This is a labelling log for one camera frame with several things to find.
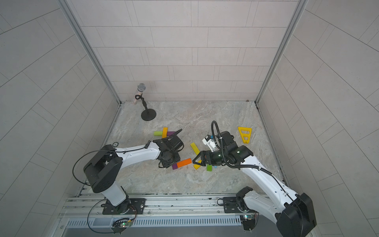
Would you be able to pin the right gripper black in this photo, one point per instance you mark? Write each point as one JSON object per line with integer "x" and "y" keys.
{"x": 204, "y": 161}

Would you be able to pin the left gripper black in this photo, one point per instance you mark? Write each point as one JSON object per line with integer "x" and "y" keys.
{"x": 168, "y": 164}

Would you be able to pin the yellow short block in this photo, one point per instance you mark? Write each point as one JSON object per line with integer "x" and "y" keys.
{"x": 196, "y": 166}

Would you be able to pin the yellow long block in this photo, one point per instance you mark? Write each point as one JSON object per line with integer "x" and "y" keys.
{"x": 195, "y": 148}

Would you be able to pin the orange long block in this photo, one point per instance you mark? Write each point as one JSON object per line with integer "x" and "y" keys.
{"x": 184, "y": 163}

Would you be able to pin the amber long block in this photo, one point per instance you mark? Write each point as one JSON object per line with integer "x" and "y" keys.
{"x": 164, "y": 132}

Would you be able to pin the lime green small block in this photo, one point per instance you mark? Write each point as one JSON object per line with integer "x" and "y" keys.
{"x": 158, "y": 133}

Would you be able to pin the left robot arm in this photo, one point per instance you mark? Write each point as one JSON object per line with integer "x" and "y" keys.
{"x": 102, "y": 170}

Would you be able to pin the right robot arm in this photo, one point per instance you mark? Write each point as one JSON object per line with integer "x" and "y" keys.
{"x": 293, "y": 214}

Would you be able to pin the microphone on black stand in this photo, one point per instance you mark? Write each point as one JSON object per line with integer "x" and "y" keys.
{"x": 147, "y": 114}

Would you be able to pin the right circuit board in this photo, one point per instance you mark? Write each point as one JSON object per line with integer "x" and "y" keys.
{"x": 248, "y": 222}

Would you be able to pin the circuit board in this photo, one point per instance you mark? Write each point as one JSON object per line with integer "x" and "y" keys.
{"x": 248, "y": 222}
{"x": 121, "y": 225}

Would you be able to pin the left circuit board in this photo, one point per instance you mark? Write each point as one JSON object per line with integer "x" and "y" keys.
{"x": 121, "y": 225}

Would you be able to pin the yellow triangle frame piece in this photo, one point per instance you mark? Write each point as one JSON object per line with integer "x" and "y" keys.
{"x": 245, "y": 134}

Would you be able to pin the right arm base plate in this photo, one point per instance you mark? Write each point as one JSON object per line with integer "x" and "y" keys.
{"x": 230, "y": 206}

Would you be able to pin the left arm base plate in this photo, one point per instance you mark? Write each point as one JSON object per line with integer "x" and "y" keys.
{"x": 129, "y": 206}

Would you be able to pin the aluminium rail frame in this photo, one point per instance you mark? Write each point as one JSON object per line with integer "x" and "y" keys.
{"x": 160, "y": 211}

